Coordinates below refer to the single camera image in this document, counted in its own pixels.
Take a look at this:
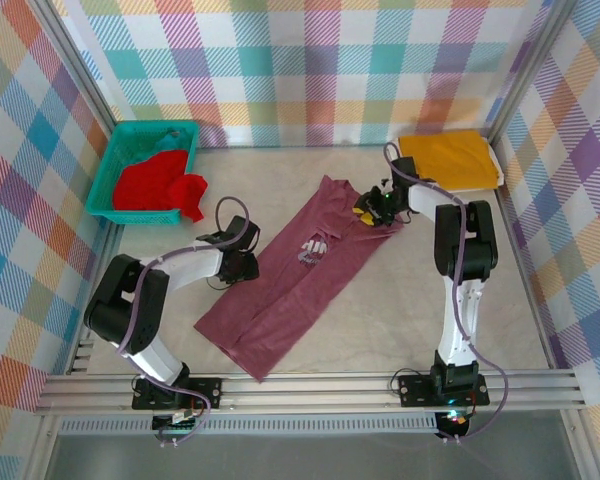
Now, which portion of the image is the maroon printed t-shirt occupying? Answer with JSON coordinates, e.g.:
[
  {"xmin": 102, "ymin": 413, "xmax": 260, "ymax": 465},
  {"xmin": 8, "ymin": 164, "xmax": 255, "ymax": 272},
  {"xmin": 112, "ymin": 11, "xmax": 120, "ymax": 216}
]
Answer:
[{"xmin": 193, "ymin": 174, "xmax": 405, "ymax": 384}]

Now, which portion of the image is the folded mustard yellow t-shirt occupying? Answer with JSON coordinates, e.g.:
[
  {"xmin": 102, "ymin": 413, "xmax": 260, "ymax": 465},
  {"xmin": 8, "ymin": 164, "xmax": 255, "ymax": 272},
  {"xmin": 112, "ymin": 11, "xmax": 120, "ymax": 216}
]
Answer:
[{"xmin": 397, "ymin": 130, "xmax": 500, "ymax": 192}]

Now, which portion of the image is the teal plastic basket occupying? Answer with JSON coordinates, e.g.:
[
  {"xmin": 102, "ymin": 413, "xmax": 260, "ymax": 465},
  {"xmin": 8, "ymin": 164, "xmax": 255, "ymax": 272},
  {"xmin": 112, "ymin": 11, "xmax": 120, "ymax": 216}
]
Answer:
[{"xmin": 84, "ymin": 120, "xmax": 201, "ymax": 225}]

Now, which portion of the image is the red t-shirt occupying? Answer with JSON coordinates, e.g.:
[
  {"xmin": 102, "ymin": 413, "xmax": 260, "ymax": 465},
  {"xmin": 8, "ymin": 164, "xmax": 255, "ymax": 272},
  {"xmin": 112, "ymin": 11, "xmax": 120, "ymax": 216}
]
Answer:
[{"xmin": 112, "ymin": 148, "xmax": 211, "ymax": 224}]

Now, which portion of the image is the teal t-shirt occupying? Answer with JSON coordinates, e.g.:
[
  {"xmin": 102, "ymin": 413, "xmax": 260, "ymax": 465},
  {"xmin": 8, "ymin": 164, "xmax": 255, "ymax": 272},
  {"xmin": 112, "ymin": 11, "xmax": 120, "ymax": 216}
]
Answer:
[{"xmin": 153, "ymin": 129, "xmax": 190, "ymax": 152}]

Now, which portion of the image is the small controller circuit board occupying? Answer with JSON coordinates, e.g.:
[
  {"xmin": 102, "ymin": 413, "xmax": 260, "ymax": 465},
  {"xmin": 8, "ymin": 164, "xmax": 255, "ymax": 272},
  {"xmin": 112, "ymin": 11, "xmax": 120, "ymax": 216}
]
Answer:
[
  {"xmin": 437, "ymin": 408, "xmax": 474, "ymax": 436},
  {"xmin": 152, "ymin": 408, "xmax": 204, "ymax": 434}
]

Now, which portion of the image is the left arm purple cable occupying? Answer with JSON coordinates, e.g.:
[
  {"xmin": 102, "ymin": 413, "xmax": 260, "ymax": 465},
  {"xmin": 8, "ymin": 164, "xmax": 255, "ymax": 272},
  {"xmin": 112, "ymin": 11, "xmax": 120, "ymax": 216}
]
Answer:
[{"xmin": 118, "ymin": 196, "xmax": 254, "ymax": 446}]

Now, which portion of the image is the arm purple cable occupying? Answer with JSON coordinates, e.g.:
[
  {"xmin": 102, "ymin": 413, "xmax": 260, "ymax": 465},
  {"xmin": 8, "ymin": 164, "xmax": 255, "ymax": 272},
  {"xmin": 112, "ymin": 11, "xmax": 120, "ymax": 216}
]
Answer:
[
  {"xmin": 383, "ymin": 142, "xmax": 511, "ymax": 444},
  {"xmin": 118, "ymin": 196, "xmax": 254, "ymax": 446}
]

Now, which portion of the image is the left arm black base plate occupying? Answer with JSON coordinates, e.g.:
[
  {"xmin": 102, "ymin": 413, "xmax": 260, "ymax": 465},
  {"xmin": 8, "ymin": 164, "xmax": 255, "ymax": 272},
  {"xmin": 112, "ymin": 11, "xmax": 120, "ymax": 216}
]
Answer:
[{"xmin": 131, "ymin": 377, "xmax": 224, "ymax": 411}]

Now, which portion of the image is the long aluminium base rail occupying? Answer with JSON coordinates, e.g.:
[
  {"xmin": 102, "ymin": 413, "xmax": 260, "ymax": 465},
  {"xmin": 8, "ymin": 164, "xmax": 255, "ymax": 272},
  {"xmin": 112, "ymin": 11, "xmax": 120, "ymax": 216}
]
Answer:
[{"xmin": 33, "ymin": 368, "xmax": 586, "ymax": 415}]

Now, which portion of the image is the grey slotted cable duct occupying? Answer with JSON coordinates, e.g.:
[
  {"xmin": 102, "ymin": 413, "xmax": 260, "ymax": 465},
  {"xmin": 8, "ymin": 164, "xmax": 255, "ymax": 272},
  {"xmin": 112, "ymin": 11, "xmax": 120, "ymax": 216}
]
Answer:
[{"xmin": 58, "ymin": 417, "xmax": 439, "ymax": 435}]

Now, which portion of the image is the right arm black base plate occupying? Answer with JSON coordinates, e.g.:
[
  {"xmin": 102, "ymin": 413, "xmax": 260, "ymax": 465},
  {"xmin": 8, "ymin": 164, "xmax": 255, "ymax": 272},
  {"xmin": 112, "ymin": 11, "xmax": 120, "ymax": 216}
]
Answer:
[{"xmin": 397, "ymin": 372, "xmax": 491, "ymax": 409}]

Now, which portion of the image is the aluminium frame post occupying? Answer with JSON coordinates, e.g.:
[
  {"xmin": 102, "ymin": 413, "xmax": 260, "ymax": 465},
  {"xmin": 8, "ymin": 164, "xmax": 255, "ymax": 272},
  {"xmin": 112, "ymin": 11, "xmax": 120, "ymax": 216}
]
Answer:
[
  {"xmin": 484, "ymin": 0, "xmax": 576, "ymax": 141},
  {"xmin": 29, "ymin": 0, "xmax": 119, "ymax": 136}
]

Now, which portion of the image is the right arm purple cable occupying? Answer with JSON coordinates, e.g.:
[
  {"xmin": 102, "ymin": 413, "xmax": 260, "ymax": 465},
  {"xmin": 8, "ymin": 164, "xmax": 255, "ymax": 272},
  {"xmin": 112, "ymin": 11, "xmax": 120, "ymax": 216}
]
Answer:
[{"xmin": 383, "ymin": 142, "xmax": 511, "ymax": 444}]

